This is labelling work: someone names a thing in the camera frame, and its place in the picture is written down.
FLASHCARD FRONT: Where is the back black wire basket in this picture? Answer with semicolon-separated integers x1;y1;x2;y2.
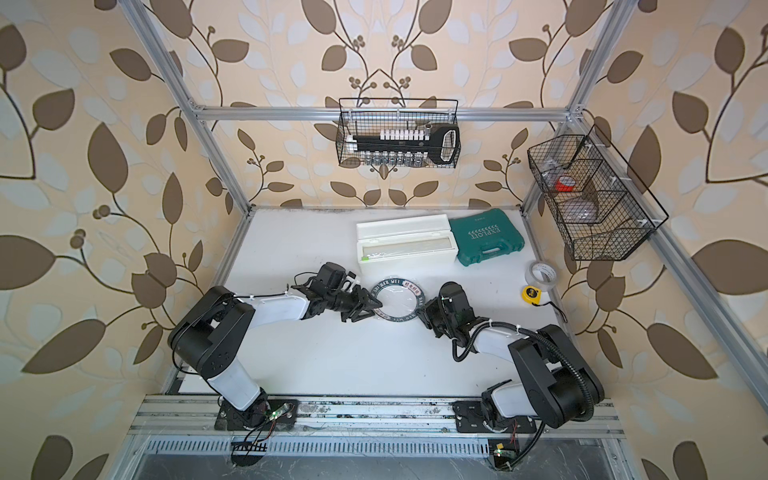
335;96;461;168

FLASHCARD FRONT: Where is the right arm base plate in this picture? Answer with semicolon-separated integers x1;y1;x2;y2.
452;400;537;435

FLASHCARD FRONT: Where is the clear plastic wrap sheet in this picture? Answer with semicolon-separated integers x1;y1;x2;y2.
364;274;430;325

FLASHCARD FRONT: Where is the white tape roll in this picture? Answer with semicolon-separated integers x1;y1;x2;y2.
525;261;558;292

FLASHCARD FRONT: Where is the aluminium front rail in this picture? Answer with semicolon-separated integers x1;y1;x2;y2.
129;395;626;439

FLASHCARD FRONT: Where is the green tool case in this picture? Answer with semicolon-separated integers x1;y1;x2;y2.
449;208;525;267

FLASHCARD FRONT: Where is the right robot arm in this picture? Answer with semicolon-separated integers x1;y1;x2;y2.
417;282;605;432

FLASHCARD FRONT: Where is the white plate green rim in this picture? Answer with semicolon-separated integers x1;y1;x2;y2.
367;277;427;323

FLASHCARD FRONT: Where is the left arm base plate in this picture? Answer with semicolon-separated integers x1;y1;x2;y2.
214;397;300;431

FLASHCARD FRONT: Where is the yellow tape measure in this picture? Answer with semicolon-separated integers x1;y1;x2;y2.
521;285;542;306

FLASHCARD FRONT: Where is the red item in basket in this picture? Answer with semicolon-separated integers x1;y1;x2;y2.
555;175;577;193

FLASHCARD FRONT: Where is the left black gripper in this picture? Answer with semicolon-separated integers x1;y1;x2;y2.
324;284;384;321

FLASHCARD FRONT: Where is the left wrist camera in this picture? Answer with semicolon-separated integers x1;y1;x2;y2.
341;271;360;292

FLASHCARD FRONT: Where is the black wire basket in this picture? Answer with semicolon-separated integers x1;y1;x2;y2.
335;96;461;168
527;126;669;261

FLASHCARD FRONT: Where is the black socket set holder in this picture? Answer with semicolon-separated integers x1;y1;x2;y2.
336;123;461;168

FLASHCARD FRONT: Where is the right black wire basket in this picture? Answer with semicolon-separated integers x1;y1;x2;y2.
527;126;669;261

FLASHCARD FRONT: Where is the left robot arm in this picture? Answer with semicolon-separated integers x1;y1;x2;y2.
168;262;382;417

